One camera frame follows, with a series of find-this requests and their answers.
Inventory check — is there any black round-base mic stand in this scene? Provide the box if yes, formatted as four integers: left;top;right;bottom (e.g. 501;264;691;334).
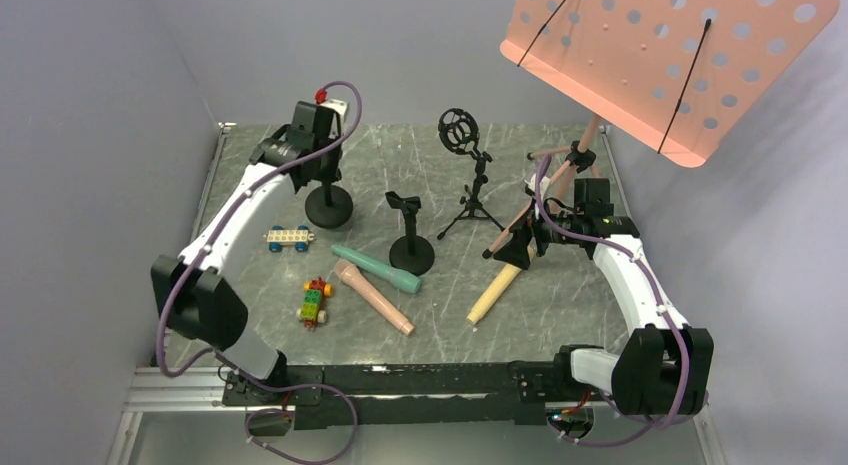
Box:
385;191;435;276
304;164;354;229

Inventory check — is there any teal microphone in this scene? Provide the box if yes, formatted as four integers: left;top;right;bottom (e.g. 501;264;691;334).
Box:
331;243;421;294

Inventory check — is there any pink microphone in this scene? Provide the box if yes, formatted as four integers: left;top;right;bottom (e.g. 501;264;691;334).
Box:
334;259;415;336

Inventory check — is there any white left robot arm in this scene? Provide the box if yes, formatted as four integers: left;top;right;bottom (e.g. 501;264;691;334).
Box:
151;91;360;390

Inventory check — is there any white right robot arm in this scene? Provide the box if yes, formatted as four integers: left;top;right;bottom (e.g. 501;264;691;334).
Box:
494;199;714;422

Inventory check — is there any pink music stand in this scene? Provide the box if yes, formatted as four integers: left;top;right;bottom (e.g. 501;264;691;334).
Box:
500;0;840;181

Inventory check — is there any cream yellow microphone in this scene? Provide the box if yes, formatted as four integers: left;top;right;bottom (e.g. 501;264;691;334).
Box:
466;264;522;326

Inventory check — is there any beige blue-wheeled toy car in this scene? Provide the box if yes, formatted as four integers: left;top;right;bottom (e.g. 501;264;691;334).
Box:
264;225;315;253

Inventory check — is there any colourful brick toy car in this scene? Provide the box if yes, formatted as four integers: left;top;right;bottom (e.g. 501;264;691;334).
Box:
296;277;334;329

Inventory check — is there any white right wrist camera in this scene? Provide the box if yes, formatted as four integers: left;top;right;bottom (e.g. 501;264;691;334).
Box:
524;173;550;211

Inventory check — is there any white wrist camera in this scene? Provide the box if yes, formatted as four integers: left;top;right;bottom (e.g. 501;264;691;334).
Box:
321;99;349;121
524;173;550;211

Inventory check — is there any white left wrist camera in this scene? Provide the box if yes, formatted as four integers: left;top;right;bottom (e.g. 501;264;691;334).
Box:
321;99;349;121

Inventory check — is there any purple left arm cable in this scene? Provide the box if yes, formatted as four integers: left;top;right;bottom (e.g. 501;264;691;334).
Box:
155;81;364;465

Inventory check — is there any black tripod shock-mount stand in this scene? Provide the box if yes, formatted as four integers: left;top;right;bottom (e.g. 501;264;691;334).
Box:
435;107;506;242

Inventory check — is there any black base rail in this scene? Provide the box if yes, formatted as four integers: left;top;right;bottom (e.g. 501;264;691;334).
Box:
222;360;595;430

